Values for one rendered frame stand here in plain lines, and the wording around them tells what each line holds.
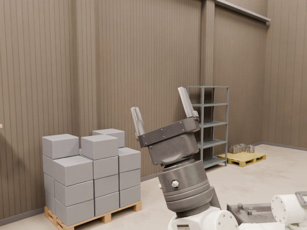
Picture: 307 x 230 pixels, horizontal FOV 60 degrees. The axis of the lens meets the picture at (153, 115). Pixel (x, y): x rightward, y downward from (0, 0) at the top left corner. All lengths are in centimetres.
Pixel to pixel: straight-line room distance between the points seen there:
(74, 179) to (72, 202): 28
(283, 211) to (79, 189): 291
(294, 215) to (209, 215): 29
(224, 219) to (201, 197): 5
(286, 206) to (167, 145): 35
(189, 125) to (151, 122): 462
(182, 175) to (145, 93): 450
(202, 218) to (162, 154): 13
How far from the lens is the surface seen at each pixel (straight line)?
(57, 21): 417
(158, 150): 50
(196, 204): 48
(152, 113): 510
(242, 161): 634
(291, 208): 72
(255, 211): 91
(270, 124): 893
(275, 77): 883
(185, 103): 49
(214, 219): 48
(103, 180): 357
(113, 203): 376
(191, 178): 48
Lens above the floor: 177
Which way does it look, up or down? 6 degrees down
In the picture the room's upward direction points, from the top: straight up
